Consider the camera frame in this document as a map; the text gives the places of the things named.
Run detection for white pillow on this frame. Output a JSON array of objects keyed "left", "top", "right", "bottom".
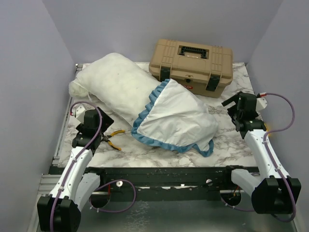
[{"left": 69, "top": 53, "right": 160, "bottom": 126}]

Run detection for white pillowcase blue trim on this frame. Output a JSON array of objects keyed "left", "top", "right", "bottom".
[{"left": 131, "top": 79, "right": 219, "bottom": 157}]

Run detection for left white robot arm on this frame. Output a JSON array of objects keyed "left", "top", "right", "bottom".
[{"left": 37, "top": 107, "right": 113, "bottom": 232}]

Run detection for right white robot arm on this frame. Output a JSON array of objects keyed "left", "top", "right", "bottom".
[{"left": 222, "top": 91, "right": 301, "bottom": 222}]

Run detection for tan plastic toolbox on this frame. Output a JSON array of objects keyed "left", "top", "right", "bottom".
[{"left": 149, "top": 39, "right": 233, "bottom": 98}]

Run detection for yellow handled pliers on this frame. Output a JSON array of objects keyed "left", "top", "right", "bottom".
[{"left": 102, "top": 130, "right": 126, "bottom": 152}]

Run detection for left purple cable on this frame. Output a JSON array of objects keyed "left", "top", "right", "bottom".
[{"left": 49, "top": 101, "right": 137, "bottom": 232}]

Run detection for purple cable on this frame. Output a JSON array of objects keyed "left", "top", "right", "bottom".
[
  {"left": 49, "top": 101, "right": 137, "bottom": 232},
  {"left": 221, "top": 92, "right": 299, "bottom": 222}
]

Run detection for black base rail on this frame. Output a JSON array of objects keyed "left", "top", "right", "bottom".
[{"left": 48, "top": 165, "right": 260, "bottom": 203}]

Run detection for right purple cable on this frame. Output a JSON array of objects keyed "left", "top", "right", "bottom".
[{"left": 221, "top": 92, "right": 299, "bottom": 222}]

